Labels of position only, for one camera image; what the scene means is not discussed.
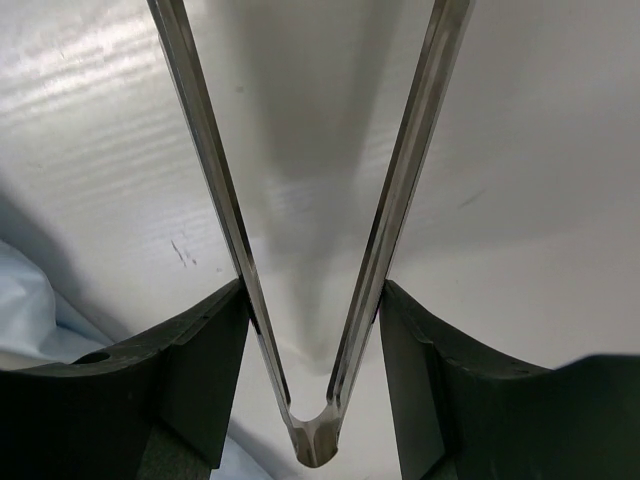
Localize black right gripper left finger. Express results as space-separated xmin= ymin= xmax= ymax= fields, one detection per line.
xmin=1 ymin=281 xmax=249 ymax=479

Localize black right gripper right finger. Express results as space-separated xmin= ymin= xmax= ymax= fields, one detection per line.
xmin=379 ymin=281 xmax=639 ymax=479

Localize metal tongs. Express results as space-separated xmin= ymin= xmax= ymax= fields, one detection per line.
xmin=148 ymin=1 xmax=474 ymax=468

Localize light blue cloth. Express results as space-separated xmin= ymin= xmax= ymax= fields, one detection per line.
xmin=1 ymin=245 xmax=268 ymax=479

